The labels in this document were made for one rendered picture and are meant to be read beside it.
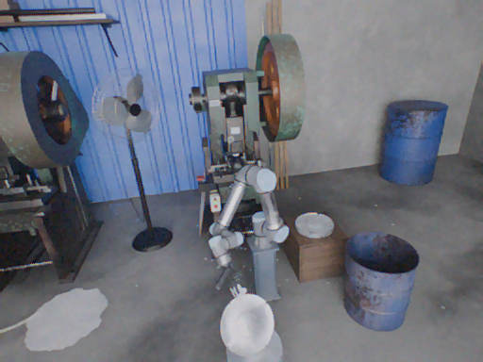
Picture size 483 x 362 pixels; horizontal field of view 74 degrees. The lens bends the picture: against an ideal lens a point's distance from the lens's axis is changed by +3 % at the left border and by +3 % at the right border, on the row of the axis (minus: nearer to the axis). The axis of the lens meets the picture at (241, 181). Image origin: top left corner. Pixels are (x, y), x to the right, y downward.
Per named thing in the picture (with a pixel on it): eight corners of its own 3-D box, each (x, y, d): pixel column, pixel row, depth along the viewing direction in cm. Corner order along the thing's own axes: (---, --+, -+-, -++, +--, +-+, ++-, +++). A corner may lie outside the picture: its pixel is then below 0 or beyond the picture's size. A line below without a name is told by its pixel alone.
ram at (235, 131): (246, 151, 260) (244, 115, 247) (228, 153, 258) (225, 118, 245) (242, 144, 275) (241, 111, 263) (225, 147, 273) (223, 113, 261)
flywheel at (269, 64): (320, 84, 209) (291, 19, 246) (290, 88, 207) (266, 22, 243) (298, 150, 271) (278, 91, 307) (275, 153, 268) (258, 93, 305)
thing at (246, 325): (283, 322, 169) (284, 323, 168) (246, 370, 158) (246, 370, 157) (248, 282, 168) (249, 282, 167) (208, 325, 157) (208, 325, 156)
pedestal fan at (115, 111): (183, 252, 288) (149, 68, 221) (108, 264, 280) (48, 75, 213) (183, 191, 400) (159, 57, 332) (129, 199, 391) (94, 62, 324)
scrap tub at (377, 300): (424, 328, 202) (437, 268, 182) (359, 339, 197) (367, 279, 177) (383, 281, 240) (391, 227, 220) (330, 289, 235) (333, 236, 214)
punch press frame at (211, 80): (269, 230, 282) (263, 74, 225) (222, 238, 276) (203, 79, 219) (251, 191, 353) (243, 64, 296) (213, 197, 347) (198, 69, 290)
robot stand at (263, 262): (280, 298, 231) (279, 248, 211) (256, 304, 227) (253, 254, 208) (272, 281, 247) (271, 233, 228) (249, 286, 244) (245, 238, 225)
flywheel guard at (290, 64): (305, 153, 238) (308, 32, 204) (269, 157, 235) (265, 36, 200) (271, 121, 331) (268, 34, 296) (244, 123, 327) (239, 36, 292)
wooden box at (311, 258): (345, 274, 248) (349, 238, 233) (299, 283, 243) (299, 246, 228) (324, 244, 283) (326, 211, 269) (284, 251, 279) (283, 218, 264)
